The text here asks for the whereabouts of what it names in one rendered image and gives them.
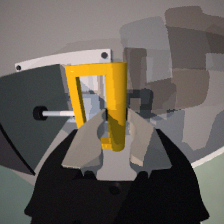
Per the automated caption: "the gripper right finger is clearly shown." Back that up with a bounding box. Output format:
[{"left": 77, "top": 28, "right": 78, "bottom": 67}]
[{"left": 126, "top": 107, "right": 210, "bottom": 222}]

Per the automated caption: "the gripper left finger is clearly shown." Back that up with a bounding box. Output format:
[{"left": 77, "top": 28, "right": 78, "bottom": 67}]
[{"left": 24, "top": 108, "right": 108, "bottom": 217}]

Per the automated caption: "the white bolted base plate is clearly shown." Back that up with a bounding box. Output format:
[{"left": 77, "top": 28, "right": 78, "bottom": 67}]
[{"left": 15, "top": 49, "right": 111, "bottom": 121}]

